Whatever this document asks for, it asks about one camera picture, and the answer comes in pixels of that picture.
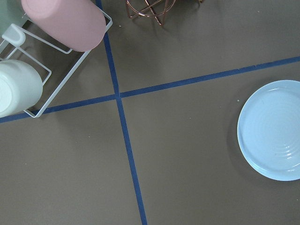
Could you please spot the pink cup on rack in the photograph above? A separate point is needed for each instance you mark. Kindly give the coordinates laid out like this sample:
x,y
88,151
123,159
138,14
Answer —
x,y
77,24

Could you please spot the copper wire bottle rack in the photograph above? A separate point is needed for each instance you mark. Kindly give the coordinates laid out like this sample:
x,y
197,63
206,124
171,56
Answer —
x,y
156,9

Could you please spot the light blue plate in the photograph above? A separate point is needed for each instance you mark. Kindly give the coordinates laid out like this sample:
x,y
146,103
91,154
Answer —
x,y
268,130

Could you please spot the mint green cup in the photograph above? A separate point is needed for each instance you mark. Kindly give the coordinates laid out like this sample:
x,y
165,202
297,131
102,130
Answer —
x,y
11,11

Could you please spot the white cup on rack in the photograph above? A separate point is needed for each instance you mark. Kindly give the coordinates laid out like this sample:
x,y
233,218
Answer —
x,y
20,87

